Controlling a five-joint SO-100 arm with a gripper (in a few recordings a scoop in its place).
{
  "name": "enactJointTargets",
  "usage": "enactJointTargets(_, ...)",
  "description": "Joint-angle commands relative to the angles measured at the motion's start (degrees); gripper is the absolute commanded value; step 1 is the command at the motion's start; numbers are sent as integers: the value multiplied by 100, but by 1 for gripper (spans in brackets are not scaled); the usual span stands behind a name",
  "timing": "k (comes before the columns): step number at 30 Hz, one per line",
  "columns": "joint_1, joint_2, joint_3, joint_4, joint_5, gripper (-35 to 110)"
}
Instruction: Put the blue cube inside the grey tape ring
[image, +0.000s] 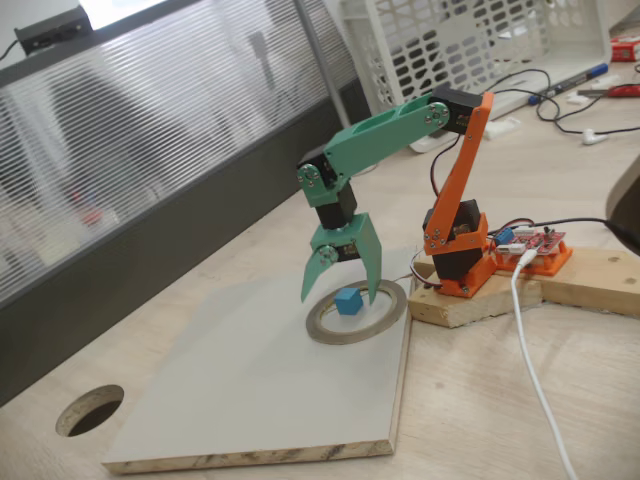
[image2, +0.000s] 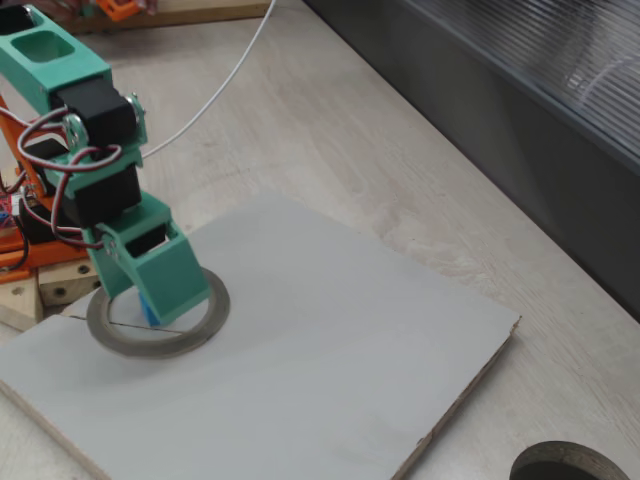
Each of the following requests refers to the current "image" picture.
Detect wooden base block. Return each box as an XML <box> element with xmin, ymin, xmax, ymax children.
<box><xmin>406</xmin><ymin>243</ymin><xmax>640</xmax><ymax>330</ymax></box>

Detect black box on partition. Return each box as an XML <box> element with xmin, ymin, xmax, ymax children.
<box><xmin>13</xmin><ymin>4</ymin><xmax>94</xmax><ymax>57</ymax></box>

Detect red controller circuit board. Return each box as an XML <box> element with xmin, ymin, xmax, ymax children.
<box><xmin>491</xmin><ymin>226</ymin><xmax>569</xmax><ymax>259</ymax></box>

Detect black power cable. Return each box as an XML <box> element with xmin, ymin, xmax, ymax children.
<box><xmin>528</xmin><ymin>215</ymin><xmax>640</xmax><ymax>249</ymax></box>

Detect dark rounded object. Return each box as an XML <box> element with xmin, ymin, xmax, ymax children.
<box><xmin>604</xmin><ymin>153</ymin><xmax>640</xmax><ymax>237</ymax></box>

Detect orange circuit board mount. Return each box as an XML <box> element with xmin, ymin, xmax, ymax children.
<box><xmin>494</xmin><ymin>239</ymin><xmax>574</xmax><ymax>278</ymax></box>

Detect servo wire along upper arm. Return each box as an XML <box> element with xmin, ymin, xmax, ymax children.
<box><xmin>430</xmin><ymin>136</ymin><xmax>464</xmax><ymax>197</ymax></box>

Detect frosted glass desk partition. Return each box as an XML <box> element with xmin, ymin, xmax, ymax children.
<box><xmin>0</xmin><ymin>0</ymin><xmax>382</xmax><ymax>407</ymax></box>

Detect grey ring of tape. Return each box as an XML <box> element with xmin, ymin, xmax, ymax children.
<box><xmin>305</xmin><ymin>278</ymin><xmax>409</xmax><ymax>347</ymax></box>

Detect red handled pliers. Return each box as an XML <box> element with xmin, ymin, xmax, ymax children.
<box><xmin>576</xmin><ymin>83</ymin><xmax>640</xmax><ymax>101</ymax></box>

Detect white plastic lattice basket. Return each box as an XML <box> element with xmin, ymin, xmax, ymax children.
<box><xmin>339</xmin><ymin>0</ymin><xmax>614</xmax><ymax>154</ymax></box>

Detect white rectangular plastic block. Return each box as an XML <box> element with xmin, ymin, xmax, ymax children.
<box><xmin>483</xmin><ymin>116</ymin><xmax>522</xmax><ymax>139</ymax></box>

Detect grey chipboard panel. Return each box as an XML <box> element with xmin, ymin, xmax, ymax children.
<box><xmin>101</xmin><ymin>246</ymin><xmax>417</xmax><ymax>476</ymax></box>

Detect servo wire at arm base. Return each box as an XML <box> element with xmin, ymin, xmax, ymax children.
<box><xmin>409</xmin><ymin>248</ymin><xmax>446</xmax><ymax>291</ymax></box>

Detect small blue cube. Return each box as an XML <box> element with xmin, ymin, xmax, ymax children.
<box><xmin>333</xmin><ymin>286</ymin><xmax>364</xmax><ymax>318</ymax></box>

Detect white USB cable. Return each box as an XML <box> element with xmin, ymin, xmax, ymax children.
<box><xmin>509</xmin><ymin>249</ymin><xmax>581</xmax><ymax>480</ymax></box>

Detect blue capped marker pen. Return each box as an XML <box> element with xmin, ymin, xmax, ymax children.
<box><xmin>528</xmin><ymin>62</ymin><xmax>611</xmax><ymax>106</ymax></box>

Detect thin black cable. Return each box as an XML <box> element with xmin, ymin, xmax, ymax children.
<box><xmin>537</xmin><ymin>83</ymin><xmax>640</xmax><ymax>137</ymax></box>
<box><xmin>492</xmin><ymin>68</ymin><xmax>562</xmax><ymax>123</ymax></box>

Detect red and white box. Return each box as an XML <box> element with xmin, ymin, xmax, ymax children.
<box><xmin>610</xmin><ymin>38</ymin><xmax>640</xmax><ymax>64</ymax></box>

